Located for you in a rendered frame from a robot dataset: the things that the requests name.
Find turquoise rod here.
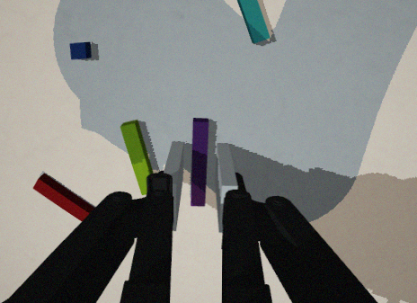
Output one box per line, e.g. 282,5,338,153
237,0,270,43

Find dark red rod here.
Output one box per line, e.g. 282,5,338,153
32,174,94,221

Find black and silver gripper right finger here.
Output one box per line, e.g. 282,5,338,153
215,143,377,303

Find purple rod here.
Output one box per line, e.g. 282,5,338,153
191,118,209,207

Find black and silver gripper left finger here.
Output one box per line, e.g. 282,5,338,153
2,141,184,303

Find small blue cube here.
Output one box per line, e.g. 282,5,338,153
70,42,92,59

